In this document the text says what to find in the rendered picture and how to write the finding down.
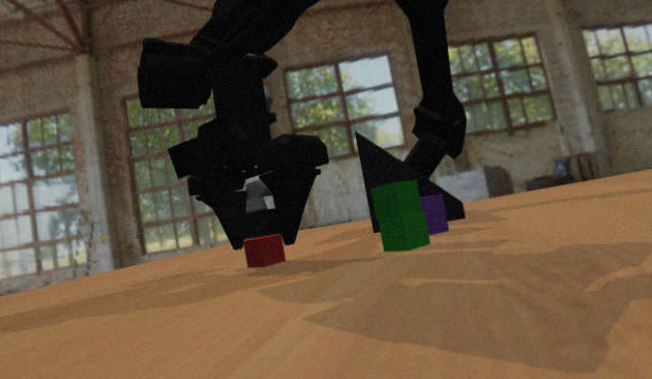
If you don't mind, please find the red block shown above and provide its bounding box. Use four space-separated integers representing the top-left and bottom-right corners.
244 234 285 268

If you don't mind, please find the green block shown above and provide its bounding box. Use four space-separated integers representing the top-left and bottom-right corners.
370 180 423 220
378 212 430 252

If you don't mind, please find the purple block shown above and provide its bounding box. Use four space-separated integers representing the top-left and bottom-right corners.
420 193 449 235

